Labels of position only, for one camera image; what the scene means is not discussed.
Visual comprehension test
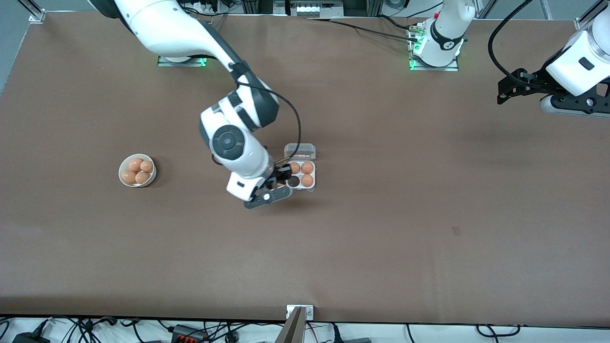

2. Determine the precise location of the clear plastic egg box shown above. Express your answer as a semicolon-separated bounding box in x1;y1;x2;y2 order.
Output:
284;143;317;193

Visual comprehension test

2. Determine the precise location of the grey control box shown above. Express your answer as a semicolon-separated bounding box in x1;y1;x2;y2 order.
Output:
273;0;345;18

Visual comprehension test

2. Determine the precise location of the white round bowl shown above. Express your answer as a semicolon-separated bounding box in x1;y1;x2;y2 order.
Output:
118;153;157;188

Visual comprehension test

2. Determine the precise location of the orange black connector block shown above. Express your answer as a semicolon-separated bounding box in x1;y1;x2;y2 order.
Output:
172;325;209;343

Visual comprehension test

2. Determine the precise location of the black power adapter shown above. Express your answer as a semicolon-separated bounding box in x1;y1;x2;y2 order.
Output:
12;332;51;343

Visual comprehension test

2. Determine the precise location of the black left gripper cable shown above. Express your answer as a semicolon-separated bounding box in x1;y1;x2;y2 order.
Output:
488;0;544;89

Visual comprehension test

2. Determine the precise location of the aluminium corner frame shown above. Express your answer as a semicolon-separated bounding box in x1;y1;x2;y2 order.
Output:
574;0;607;27

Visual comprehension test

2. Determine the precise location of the metal camera bracket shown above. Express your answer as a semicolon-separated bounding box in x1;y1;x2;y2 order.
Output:
286;305;315;320

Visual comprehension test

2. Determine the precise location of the short black table cable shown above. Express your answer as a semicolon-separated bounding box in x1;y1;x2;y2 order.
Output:
377;14;415;31

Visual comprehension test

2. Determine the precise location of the grey camera pole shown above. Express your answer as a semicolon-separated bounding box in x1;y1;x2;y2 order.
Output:
275;306;308;343

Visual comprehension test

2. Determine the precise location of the long black table cable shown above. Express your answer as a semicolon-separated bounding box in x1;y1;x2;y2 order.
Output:
305;17;420;43

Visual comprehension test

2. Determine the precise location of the black tangled cable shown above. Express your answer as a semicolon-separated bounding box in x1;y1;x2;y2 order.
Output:
48;317;160;343

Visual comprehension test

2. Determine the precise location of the black looped cable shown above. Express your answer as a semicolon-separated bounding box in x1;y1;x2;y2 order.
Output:
477;324;521;339

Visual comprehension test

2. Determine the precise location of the metal table corner bracket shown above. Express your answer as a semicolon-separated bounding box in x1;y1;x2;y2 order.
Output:
19;0;47;23

